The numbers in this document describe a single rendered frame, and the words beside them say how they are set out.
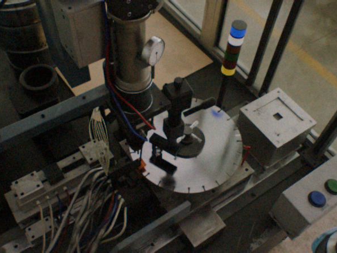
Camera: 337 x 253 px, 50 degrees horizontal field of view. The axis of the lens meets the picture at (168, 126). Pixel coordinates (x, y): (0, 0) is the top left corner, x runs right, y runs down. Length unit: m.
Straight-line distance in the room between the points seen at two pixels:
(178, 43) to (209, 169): 0.76
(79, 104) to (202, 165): 0.38
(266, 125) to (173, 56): 0.55
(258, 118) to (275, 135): 0.08
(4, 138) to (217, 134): 0.58
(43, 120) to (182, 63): 0.72
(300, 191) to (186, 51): 0.79
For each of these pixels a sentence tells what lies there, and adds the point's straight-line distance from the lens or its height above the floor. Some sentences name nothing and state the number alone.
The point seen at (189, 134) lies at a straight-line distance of 1.01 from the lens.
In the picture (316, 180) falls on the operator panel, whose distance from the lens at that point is 1.16.
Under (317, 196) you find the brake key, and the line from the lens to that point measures 1.12.
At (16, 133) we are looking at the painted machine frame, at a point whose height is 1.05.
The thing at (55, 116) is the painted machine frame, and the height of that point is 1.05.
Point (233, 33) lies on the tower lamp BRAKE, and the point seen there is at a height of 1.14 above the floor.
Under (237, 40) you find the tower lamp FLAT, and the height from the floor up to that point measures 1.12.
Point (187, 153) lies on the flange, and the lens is 1.03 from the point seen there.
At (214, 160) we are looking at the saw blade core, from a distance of 1.04.
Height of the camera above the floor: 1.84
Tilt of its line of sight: 54 degrees down
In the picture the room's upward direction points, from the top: 5 degrees clockwise
